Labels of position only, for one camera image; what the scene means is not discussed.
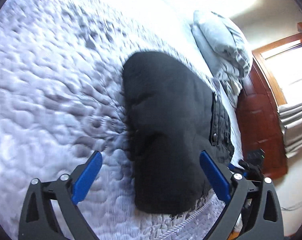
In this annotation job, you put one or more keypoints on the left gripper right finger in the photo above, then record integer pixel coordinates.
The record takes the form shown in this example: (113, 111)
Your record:
(217, 175)

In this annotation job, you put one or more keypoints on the light blue bed sheet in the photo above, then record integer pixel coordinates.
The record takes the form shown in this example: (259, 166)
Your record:
(191, 42)

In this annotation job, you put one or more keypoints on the grey quilted bed runner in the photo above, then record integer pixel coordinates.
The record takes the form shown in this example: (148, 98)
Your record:
(61, 98)

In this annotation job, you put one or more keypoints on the small wooden frame window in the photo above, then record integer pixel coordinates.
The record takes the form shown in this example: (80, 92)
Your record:
(281, 64)

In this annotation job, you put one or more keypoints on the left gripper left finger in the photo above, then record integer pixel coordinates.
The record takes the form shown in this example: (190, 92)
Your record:
(83, 177)

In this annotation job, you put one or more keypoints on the dark wooden headboard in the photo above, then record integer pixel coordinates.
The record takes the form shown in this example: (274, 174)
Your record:
(259, 125)

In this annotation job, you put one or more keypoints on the white pleated curtain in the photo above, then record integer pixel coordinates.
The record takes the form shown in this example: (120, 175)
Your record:
(290, 117)

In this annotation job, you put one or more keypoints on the folded grey duvet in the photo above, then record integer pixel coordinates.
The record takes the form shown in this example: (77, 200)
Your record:
(225, 50)

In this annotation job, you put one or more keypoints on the black pants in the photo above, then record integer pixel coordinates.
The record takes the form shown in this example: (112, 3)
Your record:
(173, 116)

